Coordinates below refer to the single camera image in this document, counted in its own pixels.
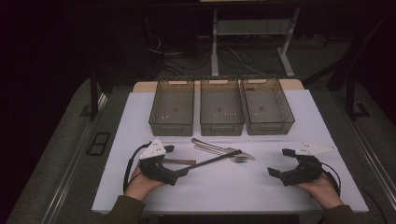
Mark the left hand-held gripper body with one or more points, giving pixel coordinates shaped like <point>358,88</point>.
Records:
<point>155,169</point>

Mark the white metal desk frame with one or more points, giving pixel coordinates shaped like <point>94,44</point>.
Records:
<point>214,46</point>

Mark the person's right hand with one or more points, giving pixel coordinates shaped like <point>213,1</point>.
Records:
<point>325,193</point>

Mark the black metal stand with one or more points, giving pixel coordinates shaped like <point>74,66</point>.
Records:
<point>93,96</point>
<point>351,99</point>

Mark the black chopstick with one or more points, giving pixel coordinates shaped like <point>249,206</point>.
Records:
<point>205,163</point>
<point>211,160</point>

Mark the person's left hand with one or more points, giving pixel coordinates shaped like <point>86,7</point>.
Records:
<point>140,186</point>

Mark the white board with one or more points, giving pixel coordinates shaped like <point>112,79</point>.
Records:
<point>218,189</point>

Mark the brown wooden spoon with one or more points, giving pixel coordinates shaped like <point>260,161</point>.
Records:
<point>183,161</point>

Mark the smoky clear plastic bin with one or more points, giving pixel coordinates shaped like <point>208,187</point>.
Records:
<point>267,107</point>
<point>221,109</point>
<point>172,109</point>

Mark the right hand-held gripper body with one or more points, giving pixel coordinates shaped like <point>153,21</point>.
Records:
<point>306,171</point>

